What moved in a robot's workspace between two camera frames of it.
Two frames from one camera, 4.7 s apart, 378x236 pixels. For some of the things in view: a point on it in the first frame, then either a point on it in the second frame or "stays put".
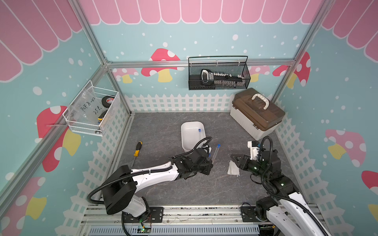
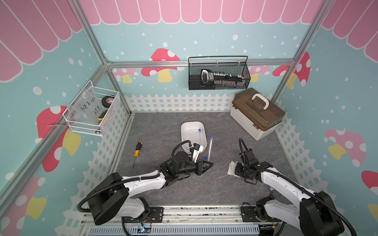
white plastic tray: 192,133 stays put
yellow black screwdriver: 136,153 stays put
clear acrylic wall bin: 93,111 stays put
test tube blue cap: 215,155 → 212,137
